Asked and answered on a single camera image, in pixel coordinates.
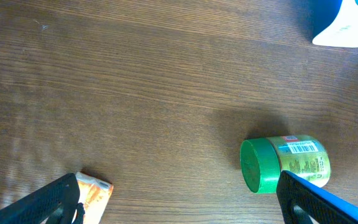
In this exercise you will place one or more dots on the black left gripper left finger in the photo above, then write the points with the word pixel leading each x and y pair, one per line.
pixel 57 202

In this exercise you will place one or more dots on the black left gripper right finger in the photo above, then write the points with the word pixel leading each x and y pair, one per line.
pixel 303 202

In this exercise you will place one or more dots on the orange red snack packet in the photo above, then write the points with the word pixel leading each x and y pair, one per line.
pixel 94 195

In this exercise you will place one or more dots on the green lid spice jar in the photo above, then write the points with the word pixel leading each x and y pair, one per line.
pixel 263 159

